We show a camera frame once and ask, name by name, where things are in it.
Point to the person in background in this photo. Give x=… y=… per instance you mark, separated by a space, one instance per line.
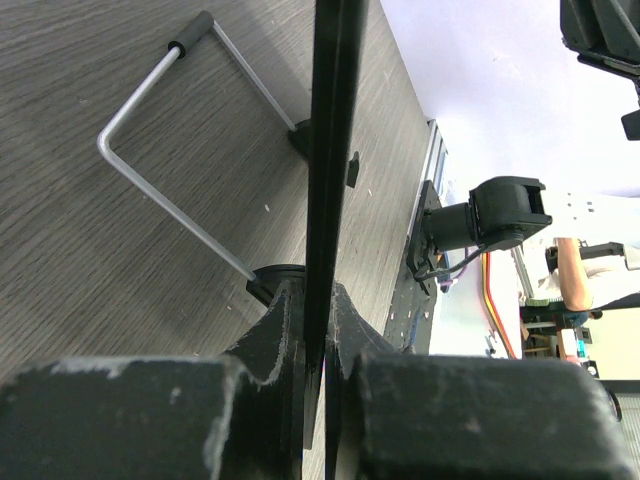
x=557 y=272

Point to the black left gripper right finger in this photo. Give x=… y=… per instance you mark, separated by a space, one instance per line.
x=392 y=415

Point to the metal wire whiteboard stand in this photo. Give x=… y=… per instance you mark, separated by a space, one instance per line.
x=196 y=133

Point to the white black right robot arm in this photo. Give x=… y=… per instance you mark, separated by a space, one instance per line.
x=502 y=212

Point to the white whiteboard black frame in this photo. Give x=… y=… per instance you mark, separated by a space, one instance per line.
x=339 y=28

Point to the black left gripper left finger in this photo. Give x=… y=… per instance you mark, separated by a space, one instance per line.
x=238 y=415

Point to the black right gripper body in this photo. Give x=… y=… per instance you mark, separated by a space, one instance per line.
x=604 y=34

